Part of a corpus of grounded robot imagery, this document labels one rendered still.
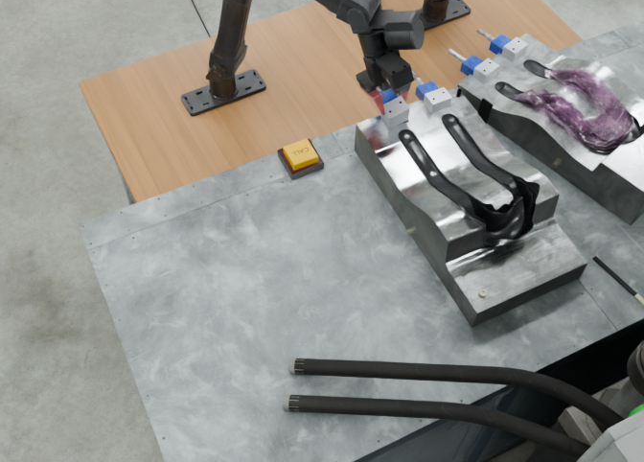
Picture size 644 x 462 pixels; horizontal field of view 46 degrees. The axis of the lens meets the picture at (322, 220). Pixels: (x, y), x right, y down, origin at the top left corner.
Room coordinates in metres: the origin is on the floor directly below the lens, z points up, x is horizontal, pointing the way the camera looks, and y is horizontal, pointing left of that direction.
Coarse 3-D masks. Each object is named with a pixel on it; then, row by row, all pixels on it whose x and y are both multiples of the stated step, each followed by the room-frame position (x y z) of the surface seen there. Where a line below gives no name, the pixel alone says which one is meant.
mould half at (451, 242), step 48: (384, 144) 1.06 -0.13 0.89; (432, 144) 1.07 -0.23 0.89; (480, 144) 1.07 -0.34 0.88; (384, 192) 0.99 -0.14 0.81; (432, 192) 0.93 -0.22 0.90; (480, 192) 0.91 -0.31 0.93; (432, 240) 0.83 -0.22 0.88; (480, 240) 0.82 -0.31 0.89; (528, 240) 0.84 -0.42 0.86; (480, 288) 0.73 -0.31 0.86; (528, 288) 0.73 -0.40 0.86
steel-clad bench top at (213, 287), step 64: (640, 64) 1.42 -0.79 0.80; (192, 192) 0.99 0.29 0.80; (256, 192) 0.99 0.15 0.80; (320, 192) 1.00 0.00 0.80; (576, 192) 1.01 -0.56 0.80; (128, 256) 0.82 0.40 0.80; (192, 256) 0.82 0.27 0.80; (256, 256) 0.83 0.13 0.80; (320, 256) 0.83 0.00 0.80; (384, 256) 0.84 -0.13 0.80; (640, 256) 0.85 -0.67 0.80; (128, 320) 0.67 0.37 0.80; (192, 320) 0.68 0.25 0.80; (256, 320) 0.68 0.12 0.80; (320, 320) 0.68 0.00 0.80; (384, 320) 0.69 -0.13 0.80; (448, 320) 0.69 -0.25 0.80; (512, 320) 0.69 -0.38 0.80; (576, 320) 0.70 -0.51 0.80; (192, 384) 0.54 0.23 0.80; (256, 384) 0.55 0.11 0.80; (320, 384) 0.55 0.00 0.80; (384, 384) 0.55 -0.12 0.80; (448, 384) 0.56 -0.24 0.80; (192, 448) 0.43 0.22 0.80; (256, 448) 0.43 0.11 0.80; (320, 448) 0.43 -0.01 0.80
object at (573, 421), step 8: (616, 384) 0.57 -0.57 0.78; (568, 408) 0.52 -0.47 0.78; (576, 408) 0.52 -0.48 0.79; (560, 416) 0.52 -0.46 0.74; (568, 416) 0.51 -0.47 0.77; (576, 416) 0.51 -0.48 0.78; (584, 416) 0.51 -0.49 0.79; (568, 424) 0.50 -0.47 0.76; (576, 424) 0.49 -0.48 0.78; (584, 424) 0.49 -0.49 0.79; (568, 432) 0.49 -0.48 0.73; (576, 432) 0.48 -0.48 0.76; (584, 432) 0.48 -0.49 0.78; (584, 440) 0.47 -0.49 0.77; (592, 440) 0.46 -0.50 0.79
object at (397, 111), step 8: (376, 88) 1.18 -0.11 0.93; (384, 96) 1.16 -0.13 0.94; (392, 96) 1.15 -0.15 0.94; (400, 96) 1.14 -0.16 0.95; (384, 104) 1.13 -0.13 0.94; (392, 104) 1.12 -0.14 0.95; (400, 104) 1.12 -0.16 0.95; (392, 112) 1.11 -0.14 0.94; (400, 112) 1.11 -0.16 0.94; (408, 112) 1.12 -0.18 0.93; (384, 120) 1.12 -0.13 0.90; (392, 120) 1.10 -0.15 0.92; (400, 120) 1.12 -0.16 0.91
